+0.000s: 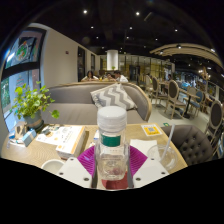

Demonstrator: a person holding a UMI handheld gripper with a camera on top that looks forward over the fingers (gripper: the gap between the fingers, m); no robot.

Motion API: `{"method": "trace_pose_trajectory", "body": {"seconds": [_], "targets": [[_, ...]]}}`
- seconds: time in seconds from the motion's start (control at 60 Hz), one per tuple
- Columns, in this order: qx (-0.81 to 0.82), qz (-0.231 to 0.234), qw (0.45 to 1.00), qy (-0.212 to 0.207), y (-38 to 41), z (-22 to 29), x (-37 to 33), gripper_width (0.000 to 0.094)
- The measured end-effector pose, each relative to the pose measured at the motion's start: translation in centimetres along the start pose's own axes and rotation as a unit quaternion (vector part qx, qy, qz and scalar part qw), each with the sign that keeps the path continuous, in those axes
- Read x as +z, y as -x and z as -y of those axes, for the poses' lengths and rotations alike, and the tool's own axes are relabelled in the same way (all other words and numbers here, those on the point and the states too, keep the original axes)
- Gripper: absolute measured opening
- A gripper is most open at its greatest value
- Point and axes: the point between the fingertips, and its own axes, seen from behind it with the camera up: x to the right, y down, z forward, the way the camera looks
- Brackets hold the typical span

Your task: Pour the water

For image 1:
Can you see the dark tufted armchair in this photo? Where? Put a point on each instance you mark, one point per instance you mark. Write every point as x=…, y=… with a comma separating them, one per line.
x=190, y=145

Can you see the grey chevron cushion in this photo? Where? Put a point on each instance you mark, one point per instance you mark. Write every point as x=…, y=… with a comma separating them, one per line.
x=113, y=96

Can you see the small blue white pack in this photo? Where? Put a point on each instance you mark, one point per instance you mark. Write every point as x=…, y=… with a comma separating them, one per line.
x=96, y=135

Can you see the grey curved sofa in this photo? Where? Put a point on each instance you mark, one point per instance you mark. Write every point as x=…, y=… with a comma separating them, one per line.
x=73, y=106

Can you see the white paper napkin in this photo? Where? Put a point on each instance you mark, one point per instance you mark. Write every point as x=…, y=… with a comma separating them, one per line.
x=143, y=146

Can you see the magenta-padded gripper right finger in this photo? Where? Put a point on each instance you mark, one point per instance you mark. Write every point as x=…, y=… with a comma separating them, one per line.
x=150, y=171

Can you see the green potted plant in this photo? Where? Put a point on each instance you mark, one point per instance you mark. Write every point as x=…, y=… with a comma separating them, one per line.
x=31, y=103

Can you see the yellow square table card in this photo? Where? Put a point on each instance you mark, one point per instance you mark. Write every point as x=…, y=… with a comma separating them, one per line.
x=151, y=130

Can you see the decorated arched window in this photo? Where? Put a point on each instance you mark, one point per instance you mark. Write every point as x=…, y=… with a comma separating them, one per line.
x=16, y=66

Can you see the clear plastic water bottle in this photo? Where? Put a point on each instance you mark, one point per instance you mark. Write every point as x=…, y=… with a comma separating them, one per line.
x=111, y=156

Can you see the group of dining chairs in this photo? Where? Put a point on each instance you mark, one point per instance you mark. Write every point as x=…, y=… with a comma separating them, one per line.
x=173, y=96

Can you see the group of ceiling spotlights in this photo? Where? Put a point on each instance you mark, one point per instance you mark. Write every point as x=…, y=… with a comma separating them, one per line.
x=137, y=13

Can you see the person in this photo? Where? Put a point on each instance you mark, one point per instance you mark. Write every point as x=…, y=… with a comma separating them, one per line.
x=107, y=78
x=90, y=77
x=120, y=78

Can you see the round red coaster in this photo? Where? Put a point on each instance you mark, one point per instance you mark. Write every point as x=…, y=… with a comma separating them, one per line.
x=115, y=185

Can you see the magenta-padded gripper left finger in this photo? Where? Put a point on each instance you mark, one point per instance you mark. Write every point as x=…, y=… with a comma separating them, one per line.
x=75, y=171

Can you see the white orange carton box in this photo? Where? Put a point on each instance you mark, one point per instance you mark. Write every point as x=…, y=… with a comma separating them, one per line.
x=75, y=146

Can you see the printed paper menu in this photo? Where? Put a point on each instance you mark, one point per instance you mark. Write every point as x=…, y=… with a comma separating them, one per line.
x=46, y=135

